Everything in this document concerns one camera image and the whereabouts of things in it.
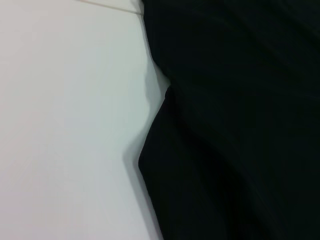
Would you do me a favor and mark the black shirt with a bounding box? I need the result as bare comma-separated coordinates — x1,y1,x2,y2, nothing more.
138,0,320,240

